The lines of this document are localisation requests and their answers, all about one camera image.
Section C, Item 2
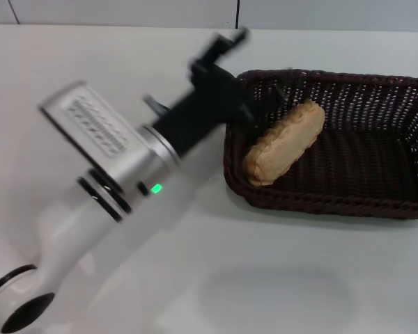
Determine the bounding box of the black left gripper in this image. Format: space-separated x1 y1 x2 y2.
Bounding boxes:
149 26 295 158

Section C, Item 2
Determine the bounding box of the orange striped bread loaf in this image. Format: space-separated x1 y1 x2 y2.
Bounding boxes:
242 98 326 187

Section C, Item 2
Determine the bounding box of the dark brown woven basket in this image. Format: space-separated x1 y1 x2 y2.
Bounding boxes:
222 68 418 221

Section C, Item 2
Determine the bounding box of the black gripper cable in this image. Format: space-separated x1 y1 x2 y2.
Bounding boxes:
143 94 172 119

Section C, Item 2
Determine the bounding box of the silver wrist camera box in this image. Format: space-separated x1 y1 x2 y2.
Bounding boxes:
37 80 151 166

